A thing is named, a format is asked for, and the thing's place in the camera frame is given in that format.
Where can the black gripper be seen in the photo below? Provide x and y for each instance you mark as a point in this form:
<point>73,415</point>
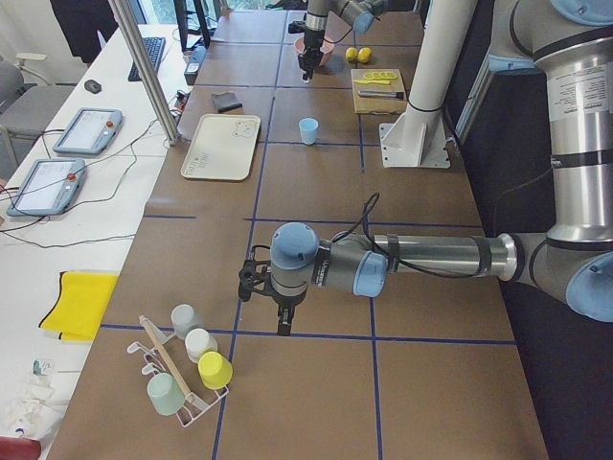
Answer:
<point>285,303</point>
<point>313,39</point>

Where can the yellow lemon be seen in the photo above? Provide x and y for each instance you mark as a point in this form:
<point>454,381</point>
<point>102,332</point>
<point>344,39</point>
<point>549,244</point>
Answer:
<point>351,54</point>
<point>364,55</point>

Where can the yellow plastic knife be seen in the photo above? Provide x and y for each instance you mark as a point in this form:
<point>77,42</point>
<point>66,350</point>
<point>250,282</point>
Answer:
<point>378,82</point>

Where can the grey plastic cup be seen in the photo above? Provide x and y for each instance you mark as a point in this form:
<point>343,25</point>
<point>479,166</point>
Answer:
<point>185,318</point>

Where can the cream bear serving tray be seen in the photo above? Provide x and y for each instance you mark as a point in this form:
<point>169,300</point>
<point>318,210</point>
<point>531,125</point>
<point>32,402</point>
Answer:
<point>222,147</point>

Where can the yellow plastic cup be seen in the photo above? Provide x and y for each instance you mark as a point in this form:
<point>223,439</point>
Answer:
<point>215,370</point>

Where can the light blue plastic cup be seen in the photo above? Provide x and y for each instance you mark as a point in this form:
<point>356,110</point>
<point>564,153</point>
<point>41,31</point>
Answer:
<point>308,128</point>

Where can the upper teach pendant tablet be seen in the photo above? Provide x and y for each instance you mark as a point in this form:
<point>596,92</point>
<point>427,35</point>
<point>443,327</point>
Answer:
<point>90,131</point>

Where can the pink bowl of ice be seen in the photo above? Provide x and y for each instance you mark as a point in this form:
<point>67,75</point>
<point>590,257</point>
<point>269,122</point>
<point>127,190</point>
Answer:
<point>326,50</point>

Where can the aluminium frame post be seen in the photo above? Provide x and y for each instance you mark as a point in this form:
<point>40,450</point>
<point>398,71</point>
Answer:
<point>134,41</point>

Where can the white camera pole base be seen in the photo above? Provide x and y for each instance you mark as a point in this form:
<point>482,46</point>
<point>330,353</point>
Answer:
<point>417,139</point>

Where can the grey folded cloth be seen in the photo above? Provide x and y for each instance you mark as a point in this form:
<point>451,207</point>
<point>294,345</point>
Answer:
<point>226,101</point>

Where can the black computer mouse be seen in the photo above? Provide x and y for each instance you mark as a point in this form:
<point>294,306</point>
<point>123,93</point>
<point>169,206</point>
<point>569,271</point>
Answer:
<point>92,86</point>

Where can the lemon slice row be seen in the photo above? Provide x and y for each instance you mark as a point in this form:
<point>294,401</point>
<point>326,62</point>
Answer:
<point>385,76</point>

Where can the red object at corner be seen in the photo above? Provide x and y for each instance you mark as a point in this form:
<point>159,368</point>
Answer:
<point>19,449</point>

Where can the black keyboard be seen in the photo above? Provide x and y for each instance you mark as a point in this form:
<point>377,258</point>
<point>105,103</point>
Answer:
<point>155,47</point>

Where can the black power adapter box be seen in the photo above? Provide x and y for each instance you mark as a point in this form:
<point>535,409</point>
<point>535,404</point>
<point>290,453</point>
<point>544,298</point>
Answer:
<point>194,63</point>

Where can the white plastic cup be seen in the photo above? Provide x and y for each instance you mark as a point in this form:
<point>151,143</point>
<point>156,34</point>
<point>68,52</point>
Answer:
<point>198,342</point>

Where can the mint green plastic cup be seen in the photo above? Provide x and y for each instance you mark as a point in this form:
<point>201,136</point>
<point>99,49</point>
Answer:
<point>165,394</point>

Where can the lower teach pendant tablet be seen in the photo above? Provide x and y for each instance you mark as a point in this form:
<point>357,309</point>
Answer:
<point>50,186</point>

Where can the wooden stick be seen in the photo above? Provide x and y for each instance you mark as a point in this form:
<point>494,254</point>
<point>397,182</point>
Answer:
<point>155,335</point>

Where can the steel black handled tool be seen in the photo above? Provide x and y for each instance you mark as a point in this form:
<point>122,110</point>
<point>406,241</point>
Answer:
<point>387,95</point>

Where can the white crumpled tissue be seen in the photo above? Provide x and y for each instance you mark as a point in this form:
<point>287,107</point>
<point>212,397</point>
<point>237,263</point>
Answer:
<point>36,412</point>

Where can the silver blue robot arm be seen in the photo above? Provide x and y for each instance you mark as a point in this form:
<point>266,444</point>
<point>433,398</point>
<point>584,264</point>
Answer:
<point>571,42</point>
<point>359,15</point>

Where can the grey office chair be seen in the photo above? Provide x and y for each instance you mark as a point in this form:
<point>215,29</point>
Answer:
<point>29,101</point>

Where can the wooden cutting board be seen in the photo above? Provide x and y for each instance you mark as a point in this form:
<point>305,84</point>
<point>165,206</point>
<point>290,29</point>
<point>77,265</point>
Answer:
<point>377,106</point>

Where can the teach pendant tablet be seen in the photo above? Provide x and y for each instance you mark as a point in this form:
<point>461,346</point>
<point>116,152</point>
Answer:
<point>90,131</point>
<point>50,186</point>

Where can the yellow cloth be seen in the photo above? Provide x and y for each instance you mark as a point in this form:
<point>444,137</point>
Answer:
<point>82,301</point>

